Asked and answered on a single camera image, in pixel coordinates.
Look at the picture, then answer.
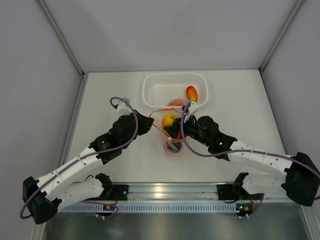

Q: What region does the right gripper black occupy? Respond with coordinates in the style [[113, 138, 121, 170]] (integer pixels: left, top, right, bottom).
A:
[[165, 112, 211, 147]]

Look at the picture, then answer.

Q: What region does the fake watermelon slice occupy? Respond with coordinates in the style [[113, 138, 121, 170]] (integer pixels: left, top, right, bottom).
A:
[[168, 98, 187, 107]]

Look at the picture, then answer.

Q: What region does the yellow orange fake mango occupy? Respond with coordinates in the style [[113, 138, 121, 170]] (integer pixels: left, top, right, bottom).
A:
[[185, 85, 198, 102]]

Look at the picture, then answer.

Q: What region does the clear zip top bag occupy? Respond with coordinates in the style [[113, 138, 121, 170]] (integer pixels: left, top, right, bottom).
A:
[[149, 107, 184, 148]]

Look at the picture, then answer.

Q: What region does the orange fake fruit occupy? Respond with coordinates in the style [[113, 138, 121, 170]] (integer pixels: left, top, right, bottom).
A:
[[171, 135, 183, 141]]

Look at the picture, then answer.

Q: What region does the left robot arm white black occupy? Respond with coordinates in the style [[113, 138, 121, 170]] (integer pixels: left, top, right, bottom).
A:
[[20, 97, 155, 225]]

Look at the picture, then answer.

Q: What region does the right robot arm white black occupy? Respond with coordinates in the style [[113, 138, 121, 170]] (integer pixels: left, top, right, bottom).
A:
[[162, 115, 320, 207]]

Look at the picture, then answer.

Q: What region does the dark fake plum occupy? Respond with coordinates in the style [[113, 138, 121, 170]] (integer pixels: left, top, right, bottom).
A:
[[168, 140, 182, 154]]

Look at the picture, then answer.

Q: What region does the red fake apple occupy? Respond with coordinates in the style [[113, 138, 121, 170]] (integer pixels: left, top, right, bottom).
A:
[[163, 140, 173, 156]]

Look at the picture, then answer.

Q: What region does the white perforated plastic basket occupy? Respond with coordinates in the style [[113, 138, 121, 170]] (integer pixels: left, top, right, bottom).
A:
[[142, 72, 209, 110]]

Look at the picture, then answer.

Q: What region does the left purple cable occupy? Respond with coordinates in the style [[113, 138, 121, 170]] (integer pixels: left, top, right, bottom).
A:
[[19, 96, 139, 220]]

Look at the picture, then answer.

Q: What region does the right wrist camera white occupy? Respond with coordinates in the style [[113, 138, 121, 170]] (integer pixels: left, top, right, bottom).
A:
[[181, 101, 199, 116]]

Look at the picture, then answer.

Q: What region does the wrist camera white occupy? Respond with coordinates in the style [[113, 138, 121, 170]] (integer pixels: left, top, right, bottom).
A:
[[115, 98, 132, 115], [181, 101, 199, 116]]

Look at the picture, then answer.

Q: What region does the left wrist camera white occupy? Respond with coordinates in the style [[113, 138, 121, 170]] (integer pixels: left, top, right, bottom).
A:
[[115, 98, 132, 115]]

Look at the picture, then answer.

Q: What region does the aluminium rail frame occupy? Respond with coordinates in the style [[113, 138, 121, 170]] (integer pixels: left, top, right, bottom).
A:
[[39, 181, 312, 202]]

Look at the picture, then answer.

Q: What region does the white slotted cable duct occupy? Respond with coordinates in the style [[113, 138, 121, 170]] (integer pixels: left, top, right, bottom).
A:
[[60, 202, 252, 214]]

